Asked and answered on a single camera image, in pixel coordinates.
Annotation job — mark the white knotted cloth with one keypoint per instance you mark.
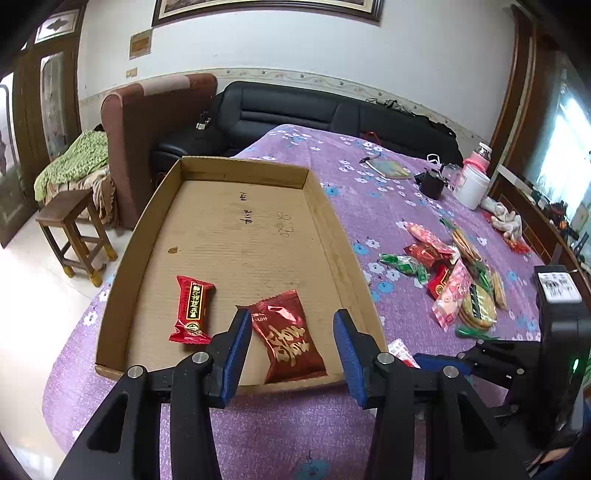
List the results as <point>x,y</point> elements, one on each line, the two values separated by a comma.
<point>505,219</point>

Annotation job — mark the pink sleeved bottle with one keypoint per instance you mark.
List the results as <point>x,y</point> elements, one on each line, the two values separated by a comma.
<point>478,157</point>

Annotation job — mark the wooden side cabinet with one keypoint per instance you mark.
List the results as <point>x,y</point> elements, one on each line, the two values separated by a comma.
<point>540,221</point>

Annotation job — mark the black cup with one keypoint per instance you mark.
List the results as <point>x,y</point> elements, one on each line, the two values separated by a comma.
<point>431,184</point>

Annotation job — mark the pink patterned snack packet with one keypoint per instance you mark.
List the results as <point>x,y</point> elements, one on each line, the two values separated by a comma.
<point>429,235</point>

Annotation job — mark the wooden stool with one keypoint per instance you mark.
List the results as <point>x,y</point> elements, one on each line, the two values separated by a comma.
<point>64,207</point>

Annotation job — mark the dark red gold-lettered snack packet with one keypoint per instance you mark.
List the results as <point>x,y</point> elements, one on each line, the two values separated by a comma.
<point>288,341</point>

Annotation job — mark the purple floral tablecloth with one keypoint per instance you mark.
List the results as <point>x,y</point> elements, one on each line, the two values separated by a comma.
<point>378,207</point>

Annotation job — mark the wooden glass-panel door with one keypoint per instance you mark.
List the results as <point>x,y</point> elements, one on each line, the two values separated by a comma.
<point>32,115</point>

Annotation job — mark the brown armchair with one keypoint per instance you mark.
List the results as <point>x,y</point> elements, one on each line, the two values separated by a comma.
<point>152,129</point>

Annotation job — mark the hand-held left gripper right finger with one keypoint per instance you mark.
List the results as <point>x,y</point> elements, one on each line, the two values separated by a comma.
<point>351,364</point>

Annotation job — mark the green floral blanket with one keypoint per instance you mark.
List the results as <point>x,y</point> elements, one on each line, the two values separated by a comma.
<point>78,159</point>

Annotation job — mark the wooden window frame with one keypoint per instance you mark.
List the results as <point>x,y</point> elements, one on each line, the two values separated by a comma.
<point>519,83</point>

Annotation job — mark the clear cracker packet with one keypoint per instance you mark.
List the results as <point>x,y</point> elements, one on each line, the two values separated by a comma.
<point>466,244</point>

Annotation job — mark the wall plaque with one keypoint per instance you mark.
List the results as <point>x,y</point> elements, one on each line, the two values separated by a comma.
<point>140,44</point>

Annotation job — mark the small grey device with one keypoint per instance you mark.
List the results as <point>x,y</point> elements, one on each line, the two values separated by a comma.
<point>202,122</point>

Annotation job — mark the clear plastic bag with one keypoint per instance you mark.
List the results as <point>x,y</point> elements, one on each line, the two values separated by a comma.
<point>450,174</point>

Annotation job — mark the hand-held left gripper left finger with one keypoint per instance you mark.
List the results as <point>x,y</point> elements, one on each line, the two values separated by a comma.
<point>238,350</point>

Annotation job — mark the person's right forearm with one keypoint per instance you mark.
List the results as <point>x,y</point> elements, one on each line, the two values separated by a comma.
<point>554,459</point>

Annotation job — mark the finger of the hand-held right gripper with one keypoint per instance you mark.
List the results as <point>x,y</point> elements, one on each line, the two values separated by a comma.
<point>438,362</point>
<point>491,351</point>

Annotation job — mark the framed wall painting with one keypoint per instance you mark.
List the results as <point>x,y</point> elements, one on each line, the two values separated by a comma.
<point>268,7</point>

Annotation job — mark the thin booklet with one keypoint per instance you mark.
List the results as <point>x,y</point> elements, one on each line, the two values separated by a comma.
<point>390,167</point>

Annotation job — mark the white plastic jar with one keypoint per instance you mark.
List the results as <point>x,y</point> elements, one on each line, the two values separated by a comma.
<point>471,187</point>

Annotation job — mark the shallow cardboard box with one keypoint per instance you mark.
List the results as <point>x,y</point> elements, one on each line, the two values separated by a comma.
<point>240,230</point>

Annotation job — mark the red gold glitter cloth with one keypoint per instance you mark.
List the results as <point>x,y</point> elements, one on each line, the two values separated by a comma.
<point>519,247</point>

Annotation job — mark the beige fringed cloth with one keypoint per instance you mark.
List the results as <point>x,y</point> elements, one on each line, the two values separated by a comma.
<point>104,194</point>

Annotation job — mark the round rice cracker packet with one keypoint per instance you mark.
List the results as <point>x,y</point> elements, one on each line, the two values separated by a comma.
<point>478,307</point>

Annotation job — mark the black leather sofa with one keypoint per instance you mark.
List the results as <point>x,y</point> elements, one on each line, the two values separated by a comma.
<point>286,110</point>

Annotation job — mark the white red printed snack packet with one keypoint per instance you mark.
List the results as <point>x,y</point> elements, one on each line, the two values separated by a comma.
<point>401,353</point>

